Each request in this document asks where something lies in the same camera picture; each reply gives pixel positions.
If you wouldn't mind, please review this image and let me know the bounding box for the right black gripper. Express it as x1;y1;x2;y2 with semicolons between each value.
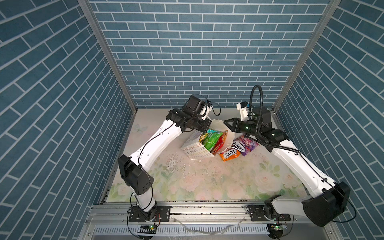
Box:
224;116;262;138

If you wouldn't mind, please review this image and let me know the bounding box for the purple Fox's raspberry candy bag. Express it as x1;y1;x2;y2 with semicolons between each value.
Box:
233;135;259;157

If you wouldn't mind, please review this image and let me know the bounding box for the white patterned paper bag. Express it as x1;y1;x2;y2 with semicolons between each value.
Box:
181;120;230;160

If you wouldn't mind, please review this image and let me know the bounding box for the orange Fox's fruits candy bag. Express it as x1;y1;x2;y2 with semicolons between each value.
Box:
219;147;242;162

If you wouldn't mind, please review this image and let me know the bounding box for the yellow snack packet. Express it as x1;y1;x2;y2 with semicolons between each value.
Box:
199;133;209;143

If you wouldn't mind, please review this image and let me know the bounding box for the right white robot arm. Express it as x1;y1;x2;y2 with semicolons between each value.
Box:
224;107;351;227

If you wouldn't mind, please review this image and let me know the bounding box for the red snack packet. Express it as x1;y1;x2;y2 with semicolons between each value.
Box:
211;131;228;156

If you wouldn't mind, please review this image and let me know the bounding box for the green snack packet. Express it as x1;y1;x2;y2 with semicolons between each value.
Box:
202;131;223;152

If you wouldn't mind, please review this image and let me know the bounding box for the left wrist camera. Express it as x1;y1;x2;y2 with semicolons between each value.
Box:
199;102;212;120

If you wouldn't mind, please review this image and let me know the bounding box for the white cable on rail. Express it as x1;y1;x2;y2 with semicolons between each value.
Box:
172;216;246;235

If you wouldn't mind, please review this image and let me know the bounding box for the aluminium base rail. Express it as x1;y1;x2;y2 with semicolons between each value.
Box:
79;201;343;240

